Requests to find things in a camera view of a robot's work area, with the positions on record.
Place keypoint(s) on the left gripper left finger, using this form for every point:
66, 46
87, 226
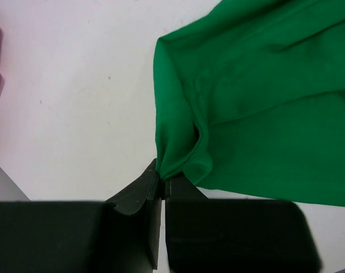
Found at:
120, 234

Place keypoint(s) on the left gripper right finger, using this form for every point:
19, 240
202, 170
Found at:
235, 235

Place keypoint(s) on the green t shirt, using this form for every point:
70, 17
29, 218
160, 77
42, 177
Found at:
251, 99

